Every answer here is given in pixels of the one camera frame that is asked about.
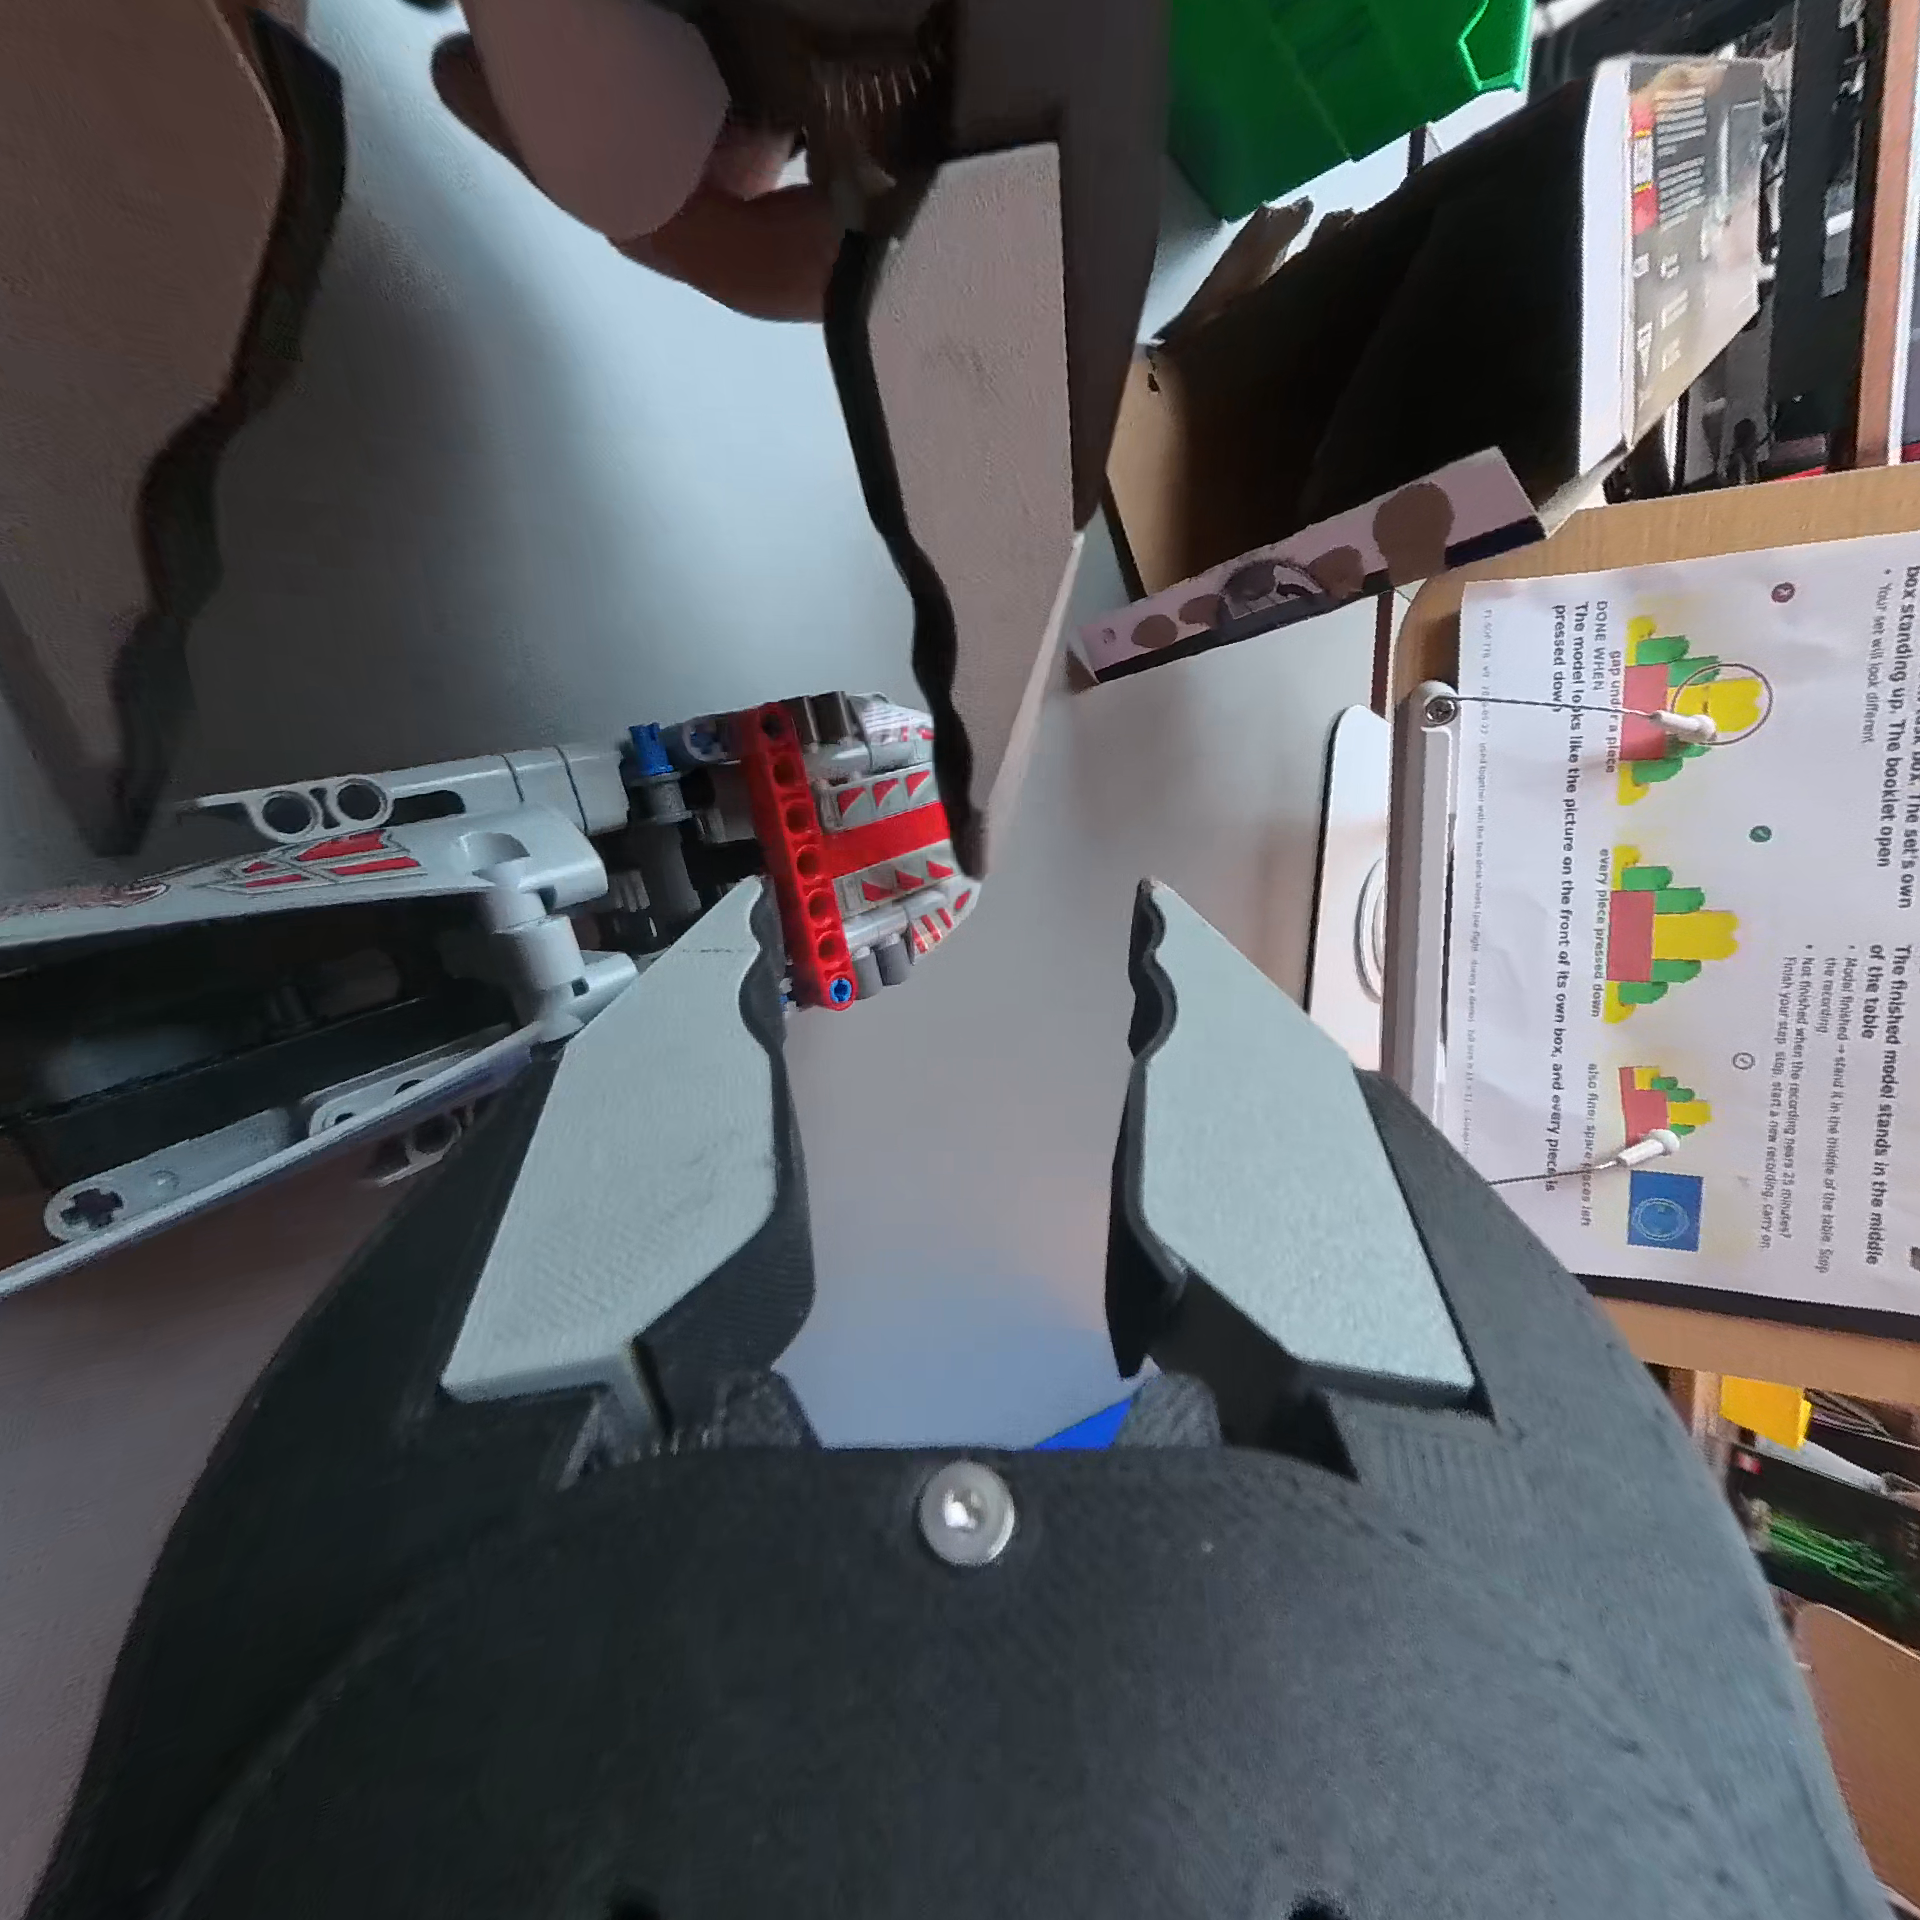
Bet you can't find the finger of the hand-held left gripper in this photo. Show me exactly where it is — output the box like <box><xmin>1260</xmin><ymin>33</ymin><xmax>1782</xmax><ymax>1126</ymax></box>
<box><xmin>0</xmin><ymin>0</ymin><xmax>349</xmax><ymax>860</ymax></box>
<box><xmin>819</xmin><ymin>140</ymin><xmax>1086</xmax><ymax>882</ymax></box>

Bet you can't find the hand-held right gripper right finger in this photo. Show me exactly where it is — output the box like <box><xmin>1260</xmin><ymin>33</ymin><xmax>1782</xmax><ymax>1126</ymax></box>
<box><xmin>1105</xmin><ymin>879</ymin><xmax>1484</xmax><ymax>1456</ymax></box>

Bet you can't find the black lego set box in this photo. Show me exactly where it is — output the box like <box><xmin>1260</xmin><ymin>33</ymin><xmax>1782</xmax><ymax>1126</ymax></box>
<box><xmin>1068</xmin><ymin>56</ymin><xmax>1772</xmax><ymax>693</ymax></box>

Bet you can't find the grey red lego vehicle model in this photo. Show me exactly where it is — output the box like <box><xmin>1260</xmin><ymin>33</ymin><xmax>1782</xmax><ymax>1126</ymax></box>
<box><xmin>0</xmin><ymin>690</ymin><xmax>986</xmax><ymax>1298</ymax></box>

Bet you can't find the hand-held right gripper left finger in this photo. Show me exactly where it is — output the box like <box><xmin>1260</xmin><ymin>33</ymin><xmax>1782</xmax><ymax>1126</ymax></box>
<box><xmin>438</xmin><ymin>879</ymin><xmax>825</xmax><ymax>1446</ymax></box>

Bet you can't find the printed instruction sheet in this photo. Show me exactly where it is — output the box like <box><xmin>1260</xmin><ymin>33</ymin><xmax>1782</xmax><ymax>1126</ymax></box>
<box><xmin>1448</xmin><ymin>533</ymin><xmax>1920</xmax><ymax>1327</ymax></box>

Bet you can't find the green plastic bin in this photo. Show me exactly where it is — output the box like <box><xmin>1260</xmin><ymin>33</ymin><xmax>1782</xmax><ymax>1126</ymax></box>
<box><xmin>1169</xmin><ymin>0</ymin><xmax>1539</xmax><ymax>218</ymax></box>

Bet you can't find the person's left hand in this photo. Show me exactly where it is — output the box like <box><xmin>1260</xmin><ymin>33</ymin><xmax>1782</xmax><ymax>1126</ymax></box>
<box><xmin>432</xmin><ymin>0</ymin><xmax>841</xmax><ymax>324</ymax></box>

